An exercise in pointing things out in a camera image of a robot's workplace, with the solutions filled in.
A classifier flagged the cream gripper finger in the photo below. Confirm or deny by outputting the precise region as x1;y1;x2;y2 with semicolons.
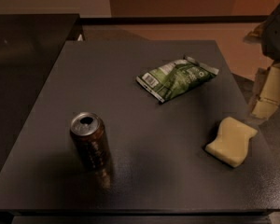
248;68;269;107
251;62;280;119

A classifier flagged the yellow sponge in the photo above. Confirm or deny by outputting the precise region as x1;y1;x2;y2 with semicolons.
205;117;258;168

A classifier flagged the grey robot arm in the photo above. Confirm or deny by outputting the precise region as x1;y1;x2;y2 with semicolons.
249;4;280;119

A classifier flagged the orange soda can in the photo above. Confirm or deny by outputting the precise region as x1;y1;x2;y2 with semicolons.
70;112;110;170

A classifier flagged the green chip bag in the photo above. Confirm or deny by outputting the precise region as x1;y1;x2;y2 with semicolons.
136;56;219;103

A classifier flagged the dark side table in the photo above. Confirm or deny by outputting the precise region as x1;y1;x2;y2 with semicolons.
0;14;84;172

